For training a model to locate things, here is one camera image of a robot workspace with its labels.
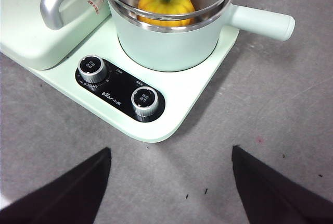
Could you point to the small orange pumpkin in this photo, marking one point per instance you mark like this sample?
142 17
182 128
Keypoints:
166 6

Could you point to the silver control knob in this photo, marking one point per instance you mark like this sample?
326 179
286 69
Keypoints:
91 67
144 100

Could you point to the green breakfast machine base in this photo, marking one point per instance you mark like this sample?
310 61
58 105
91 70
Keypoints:
187 91

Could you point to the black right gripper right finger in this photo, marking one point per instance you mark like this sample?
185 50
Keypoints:
273 198

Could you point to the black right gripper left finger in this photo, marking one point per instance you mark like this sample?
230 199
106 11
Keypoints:
57 198

